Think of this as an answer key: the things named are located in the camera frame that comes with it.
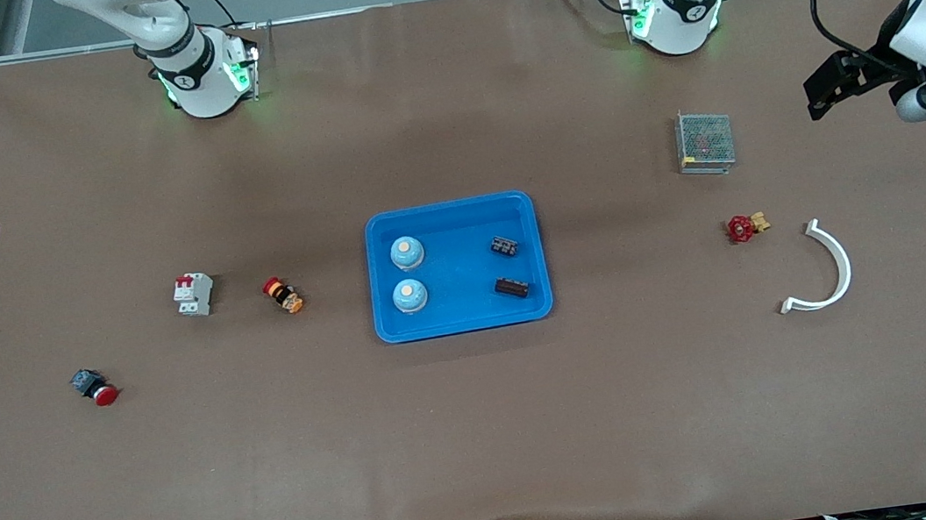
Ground dark brown relay block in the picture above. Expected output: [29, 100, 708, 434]
[493, 274, 532, 302]

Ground blue bell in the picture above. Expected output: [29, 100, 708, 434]
[389, 276, 431, 316]
[388, 234, 429, 272]

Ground blue plastic tray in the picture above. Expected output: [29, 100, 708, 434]
[360, 187, 558, 346]

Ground metal mesh power supply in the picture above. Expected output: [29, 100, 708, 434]
[672, 105, 738, 179]

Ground red push button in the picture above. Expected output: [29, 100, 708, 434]
[68, 365, 121, 410]

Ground white red circuit breaker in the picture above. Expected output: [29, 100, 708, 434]
[171, 270, 217, 320]

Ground brown table mat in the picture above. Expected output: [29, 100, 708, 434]
[0, 0, 926, 520]

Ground white curved bracket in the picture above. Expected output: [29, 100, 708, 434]
[769, 215, 858, 317]

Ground red orange switch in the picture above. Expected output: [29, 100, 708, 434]
[260, 274, 306, 317]

